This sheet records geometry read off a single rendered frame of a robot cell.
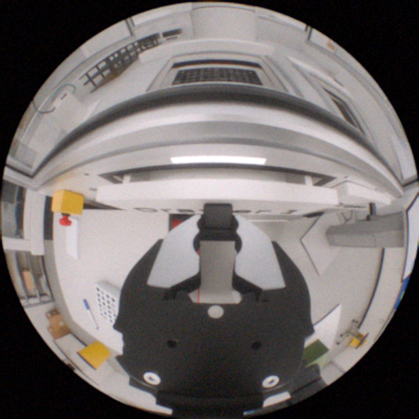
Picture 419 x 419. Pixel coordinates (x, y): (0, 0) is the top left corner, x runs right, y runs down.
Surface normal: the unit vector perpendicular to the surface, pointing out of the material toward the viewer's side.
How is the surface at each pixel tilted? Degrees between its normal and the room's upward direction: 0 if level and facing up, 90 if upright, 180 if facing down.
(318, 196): 0
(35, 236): 90
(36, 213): 90
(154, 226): 0
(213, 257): 0
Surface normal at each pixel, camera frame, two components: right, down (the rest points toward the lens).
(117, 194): -0.05, -0.13
